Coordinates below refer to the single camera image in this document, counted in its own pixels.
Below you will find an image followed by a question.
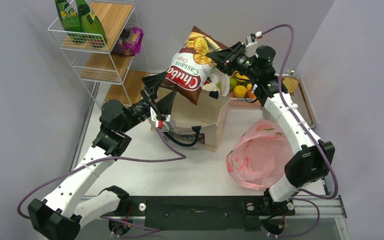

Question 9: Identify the yellow lemon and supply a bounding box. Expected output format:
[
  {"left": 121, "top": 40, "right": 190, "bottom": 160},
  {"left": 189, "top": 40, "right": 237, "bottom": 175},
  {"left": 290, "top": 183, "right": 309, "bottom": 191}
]
[{"left": 232, "top": 85, "right": 247, "bottom": 98}]

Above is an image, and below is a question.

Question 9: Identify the metal tray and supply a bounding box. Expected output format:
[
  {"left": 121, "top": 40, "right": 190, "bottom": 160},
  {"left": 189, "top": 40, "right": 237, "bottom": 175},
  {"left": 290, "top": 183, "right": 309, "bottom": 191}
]
[{"left": 261, "top": 75, "right": 316, "bottom": 128}]

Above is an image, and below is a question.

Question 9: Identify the purple snack packet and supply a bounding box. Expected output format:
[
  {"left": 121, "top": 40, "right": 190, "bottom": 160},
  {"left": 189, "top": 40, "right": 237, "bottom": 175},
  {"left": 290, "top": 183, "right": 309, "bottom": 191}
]
[{"left": 111, "top": 27, "right": 144, "bottom": 56}]

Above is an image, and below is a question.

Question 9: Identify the pink plastic basket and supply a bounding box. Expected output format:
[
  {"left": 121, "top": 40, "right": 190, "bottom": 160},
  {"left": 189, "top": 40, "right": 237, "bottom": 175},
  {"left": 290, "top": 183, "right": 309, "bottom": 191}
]
[{"left": 227, "top": 71, "right": 261, "bottom": 108}]

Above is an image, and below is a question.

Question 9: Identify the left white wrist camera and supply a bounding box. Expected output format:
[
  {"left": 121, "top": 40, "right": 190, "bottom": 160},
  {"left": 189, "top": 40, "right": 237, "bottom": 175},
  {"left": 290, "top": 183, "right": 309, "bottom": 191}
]
[{"left": 156, "top": 114, "right": 176, "bottom": 133}]

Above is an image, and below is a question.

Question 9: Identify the white plastic tub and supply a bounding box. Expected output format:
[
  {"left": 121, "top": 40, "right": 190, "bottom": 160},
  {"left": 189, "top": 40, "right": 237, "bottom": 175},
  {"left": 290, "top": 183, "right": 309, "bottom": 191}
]
[{"left": 208, "top": 70, "right": 230, "bottom": 97}]

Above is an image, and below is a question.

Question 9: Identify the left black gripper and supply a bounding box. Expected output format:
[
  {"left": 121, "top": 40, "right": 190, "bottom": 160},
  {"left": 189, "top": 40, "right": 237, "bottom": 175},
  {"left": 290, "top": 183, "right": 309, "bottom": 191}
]
[{"left": 119, "top": 72, "right": 176, "bottom": 134}]

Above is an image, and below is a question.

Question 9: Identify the pink plastic grocery bag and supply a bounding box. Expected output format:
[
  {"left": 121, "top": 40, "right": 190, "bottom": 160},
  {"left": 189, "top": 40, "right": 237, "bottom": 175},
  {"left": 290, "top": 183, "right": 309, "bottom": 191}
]
[{"left": 226, "top": 119, "right": 294, "bottom": 191}]

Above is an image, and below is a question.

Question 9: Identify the green lime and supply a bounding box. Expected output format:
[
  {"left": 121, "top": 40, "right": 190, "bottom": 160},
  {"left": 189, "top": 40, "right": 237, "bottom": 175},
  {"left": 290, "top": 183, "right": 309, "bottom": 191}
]
[{"left": 229, "top": 77, "right": 238, "bottom": 92}]

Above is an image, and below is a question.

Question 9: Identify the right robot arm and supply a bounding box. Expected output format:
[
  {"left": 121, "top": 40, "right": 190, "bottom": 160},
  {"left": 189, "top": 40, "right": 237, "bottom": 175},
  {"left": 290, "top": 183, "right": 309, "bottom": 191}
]
[{"left": 206, "top": 42, "right": 338, "bottom": 215}]

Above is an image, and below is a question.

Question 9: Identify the orange yellow mango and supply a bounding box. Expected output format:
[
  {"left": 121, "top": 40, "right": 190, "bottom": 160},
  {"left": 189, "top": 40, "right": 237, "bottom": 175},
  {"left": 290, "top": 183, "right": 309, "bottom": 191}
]
[{"left": 245, "top": 83, "right": 257, "bottom": 99}]

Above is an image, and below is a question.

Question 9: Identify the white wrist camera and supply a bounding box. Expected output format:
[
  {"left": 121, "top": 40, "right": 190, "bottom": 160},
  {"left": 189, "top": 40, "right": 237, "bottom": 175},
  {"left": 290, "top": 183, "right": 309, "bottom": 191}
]
[
  {"left": 245, "top": 31, "right": 263, "bottom": 57},
  {"left": 156, "top": 114, "right": 176, "bottom": 133}
]

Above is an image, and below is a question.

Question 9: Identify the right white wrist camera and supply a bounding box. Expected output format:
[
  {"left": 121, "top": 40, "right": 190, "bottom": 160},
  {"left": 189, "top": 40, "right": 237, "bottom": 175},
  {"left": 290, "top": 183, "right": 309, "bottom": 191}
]
[{"left": 245, "top": 31, "right": 263, "bottom": 57}]

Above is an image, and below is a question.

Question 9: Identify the white wire wooden shelf rack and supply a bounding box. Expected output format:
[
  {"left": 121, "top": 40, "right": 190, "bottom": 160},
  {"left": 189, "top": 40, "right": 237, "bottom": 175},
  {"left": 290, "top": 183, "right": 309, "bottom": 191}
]
[{"left": 48, "top": 0, "right": 151, "bottom": 108}]

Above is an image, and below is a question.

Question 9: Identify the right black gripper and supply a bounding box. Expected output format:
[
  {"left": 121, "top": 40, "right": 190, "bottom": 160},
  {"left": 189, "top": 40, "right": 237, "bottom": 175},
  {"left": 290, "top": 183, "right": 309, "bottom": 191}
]
[{"left": 206, "top": 42, "right": 261, "bottom": 81}]

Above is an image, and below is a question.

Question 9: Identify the slice of bread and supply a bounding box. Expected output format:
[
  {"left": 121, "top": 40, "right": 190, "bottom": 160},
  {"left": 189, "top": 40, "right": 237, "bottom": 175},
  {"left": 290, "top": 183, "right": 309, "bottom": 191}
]
[{"left": 282, "top": 76, "right": 300, "bottom": 95}]

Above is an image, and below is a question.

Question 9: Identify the green glass bottle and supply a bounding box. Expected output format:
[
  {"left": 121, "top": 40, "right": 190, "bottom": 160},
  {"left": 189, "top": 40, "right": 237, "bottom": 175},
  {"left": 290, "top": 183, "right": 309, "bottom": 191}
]
[
  {"left": 54, "top": 0, "right": 86, "bottom": 44},
  {"left": 75, "top": 0, "right": 107, "bottom": 48}
]

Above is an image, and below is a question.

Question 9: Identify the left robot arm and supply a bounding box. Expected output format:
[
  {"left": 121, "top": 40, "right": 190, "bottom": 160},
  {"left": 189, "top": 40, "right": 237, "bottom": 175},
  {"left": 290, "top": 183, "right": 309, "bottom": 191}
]
[{"left": 26, "top": 72, "right": 176, "bottom": 240}]

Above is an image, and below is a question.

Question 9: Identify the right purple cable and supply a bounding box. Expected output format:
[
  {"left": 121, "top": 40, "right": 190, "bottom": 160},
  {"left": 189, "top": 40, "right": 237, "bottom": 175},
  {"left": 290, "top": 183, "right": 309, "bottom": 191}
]
[{"left": 259, "top": 23, "right": 339, "bottom": 239}]

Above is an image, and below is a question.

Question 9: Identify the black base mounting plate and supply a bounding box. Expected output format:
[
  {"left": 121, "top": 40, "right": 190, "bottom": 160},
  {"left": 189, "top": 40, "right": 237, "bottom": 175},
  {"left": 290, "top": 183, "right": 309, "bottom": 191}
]
[{"left": 106, "top": 195, "right": 296, "bottom": 231}]

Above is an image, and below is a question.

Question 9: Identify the yellow snack packet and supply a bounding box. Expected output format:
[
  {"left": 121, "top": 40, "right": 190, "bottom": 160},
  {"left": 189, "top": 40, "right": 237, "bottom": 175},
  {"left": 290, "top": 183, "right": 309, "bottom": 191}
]
[{"left": 160, "top": 26, "right": 228, "bottom": 105}]

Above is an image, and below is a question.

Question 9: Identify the beige canvas tote bag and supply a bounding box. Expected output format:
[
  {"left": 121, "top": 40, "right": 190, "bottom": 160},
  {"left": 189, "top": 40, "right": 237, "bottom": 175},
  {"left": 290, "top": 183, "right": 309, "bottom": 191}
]
[{"left": 166, "top": 90, "right": 232, "bottom": 152}]

